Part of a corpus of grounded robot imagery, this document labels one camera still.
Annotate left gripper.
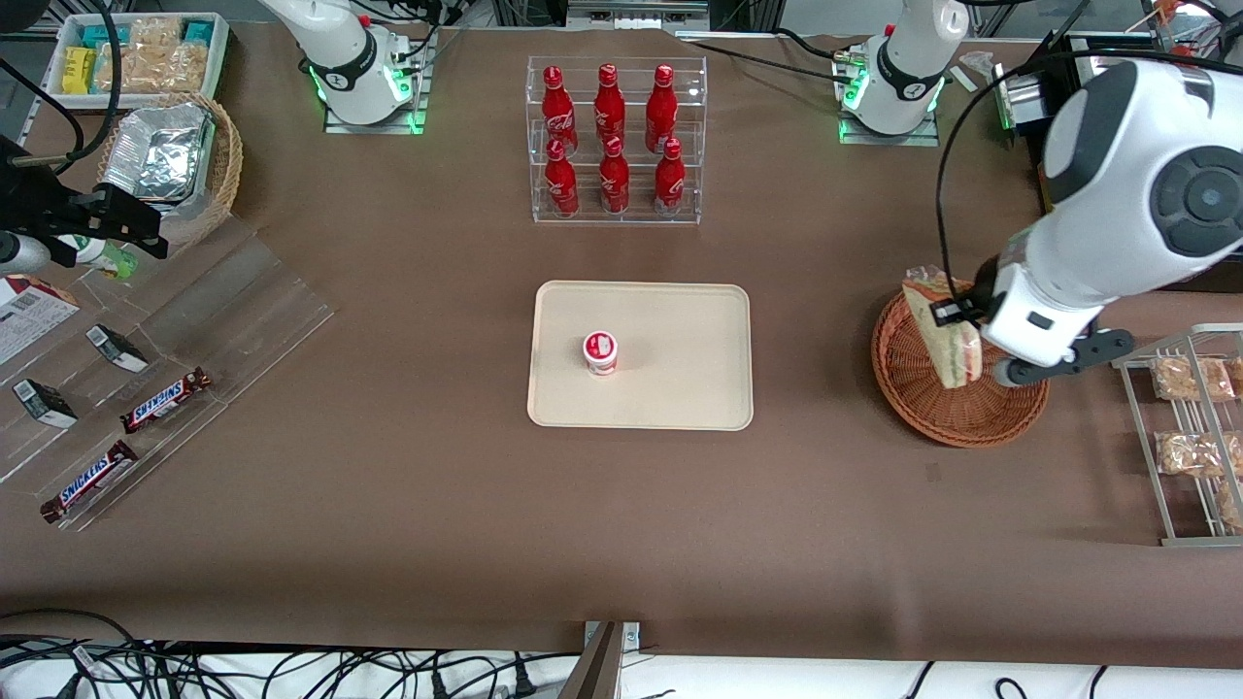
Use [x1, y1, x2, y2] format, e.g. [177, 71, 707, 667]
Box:
[929, 260, 1134, 390]

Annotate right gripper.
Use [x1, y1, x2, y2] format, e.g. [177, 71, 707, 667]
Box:
[0, 183, 169, 270]

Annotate triangle sandwich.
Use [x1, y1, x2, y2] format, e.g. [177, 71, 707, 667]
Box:
[901, 266, 984, 390]

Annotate brown round wicker basket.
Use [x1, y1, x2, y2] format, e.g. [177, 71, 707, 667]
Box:
[870, 282, 1051, 449]

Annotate light wicker basket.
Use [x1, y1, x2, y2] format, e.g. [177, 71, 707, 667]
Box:
[95, 91, 245, 250]

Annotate cream plastic tray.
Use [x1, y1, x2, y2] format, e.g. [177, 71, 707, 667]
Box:
[527, 281, 755, 431]

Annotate green white plastic bottle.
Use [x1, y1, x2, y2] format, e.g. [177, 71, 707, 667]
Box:
[56, 236, 139, 281]

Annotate white red carton box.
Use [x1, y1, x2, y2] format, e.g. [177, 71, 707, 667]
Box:
[0, 275, 82, 366]

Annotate aluminium foil container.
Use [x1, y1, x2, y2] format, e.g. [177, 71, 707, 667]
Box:
[101, 101, 217, 205]

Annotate small black carton box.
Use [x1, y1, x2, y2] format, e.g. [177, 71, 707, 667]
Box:
[85, 324, 150, 374]
[12, 379, 79, 429]

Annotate yellow snack packet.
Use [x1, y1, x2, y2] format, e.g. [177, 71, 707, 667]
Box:
[61, 46, 99, 96]

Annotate clear acrylic stepped display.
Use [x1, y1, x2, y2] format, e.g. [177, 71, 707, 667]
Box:
[0, 214, 337, 532]

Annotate clear cracker bag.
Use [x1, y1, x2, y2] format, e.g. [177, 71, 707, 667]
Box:
[130, 17, 186, 50]
[96, 43, 211, 94]

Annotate Snickers chocolate bar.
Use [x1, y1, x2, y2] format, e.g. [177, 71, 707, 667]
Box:
[40, 440, 140, 524]
[119, 367, 214, 435]

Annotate white plastic bin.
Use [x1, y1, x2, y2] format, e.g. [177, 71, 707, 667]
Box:
[43, 12, 232, 99]

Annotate red cola bottle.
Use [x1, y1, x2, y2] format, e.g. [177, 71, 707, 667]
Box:
[645, 64, 679, 154]
[653, 138, 688, 216]
[544, 138, 581, 218]
[593, 63, 628, 147]
[540, 65, 580, 156]
[598, 136, 631, 216]

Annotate clear acrylic bottle rack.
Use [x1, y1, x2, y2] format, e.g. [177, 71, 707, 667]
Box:
[526, 55, 708, 226]

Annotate small red white yogurt bottle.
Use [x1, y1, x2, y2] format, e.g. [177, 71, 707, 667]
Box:
[583, 331, 620, 378]

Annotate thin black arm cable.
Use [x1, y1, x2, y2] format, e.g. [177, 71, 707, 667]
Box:
[934, 47, 1181, 308]

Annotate thick black cable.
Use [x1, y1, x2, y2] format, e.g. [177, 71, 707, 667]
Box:
[0, 56, 88, 151]
[56, 0, 124, 178]

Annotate white wire rack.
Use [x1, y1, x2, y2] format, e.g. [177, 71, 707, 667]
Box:
[1111, 323, 1243, 548]

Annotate grey metal table bracket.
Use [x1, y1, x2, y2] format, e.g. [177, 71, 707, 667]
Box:
[557, 620, 643, 699]

